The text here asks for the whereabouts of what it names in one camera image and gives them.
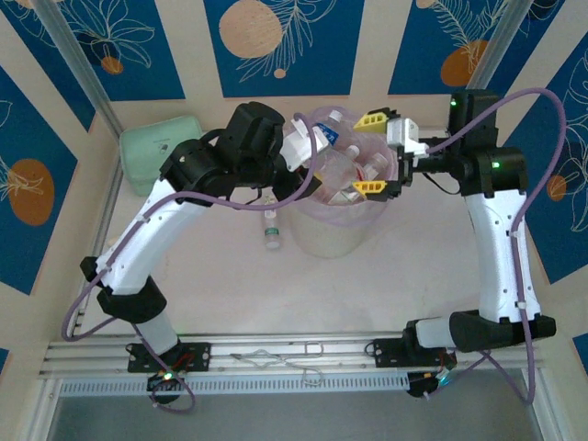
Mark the clear bottle white red label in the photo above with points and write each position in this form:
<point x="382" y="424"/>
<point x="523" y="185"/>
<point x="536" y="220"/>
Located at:
<point x="340" y="165"/>

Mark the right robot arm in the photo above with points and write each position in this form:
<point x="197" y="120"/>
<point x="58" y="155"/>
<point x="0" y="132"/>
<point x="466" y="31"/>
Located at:
<point x="496" y="257"/>

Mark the white bin with pink liner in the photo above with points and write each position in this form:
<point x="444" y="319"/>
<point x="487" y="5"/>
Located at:
<point x="349" y="213"/>

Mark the white plastic waste bin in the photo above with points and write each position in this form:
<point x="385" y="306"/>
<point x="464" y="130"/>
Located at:
<point x="326" y="241"/>

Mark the small bottle green label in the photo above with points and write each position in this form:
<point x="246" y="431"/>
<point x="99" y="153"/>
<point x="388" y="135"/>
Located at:
<point x="272" y="229"/>

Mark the mint green zip pouch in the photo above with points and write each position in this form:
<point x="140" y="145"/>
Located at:
<point x="147" y="147"/>

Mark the black controller board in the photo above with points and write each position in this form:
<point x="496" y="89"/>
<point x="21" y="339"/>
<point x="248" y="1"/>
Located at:
<point x="425" y="385"/>
<point x="165" y="381"/>

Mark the aluminium frame post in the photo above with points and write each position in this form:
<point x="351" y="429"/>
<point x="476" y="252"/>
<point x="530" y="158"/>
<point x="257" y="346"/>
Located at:
<point x="77" y="59"/>
<point x="497" y="46"/>

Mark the aluminium table side rail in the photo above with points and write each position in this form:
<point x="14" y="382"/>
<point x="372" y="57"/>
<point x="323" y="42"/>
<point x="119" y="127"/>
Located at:
<point x="109" y="184"/>

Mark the aluminium front rail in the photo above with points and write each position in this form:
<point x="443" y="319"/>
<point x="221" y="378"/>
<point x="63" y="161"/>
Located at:
<point x="285" y="347"/>

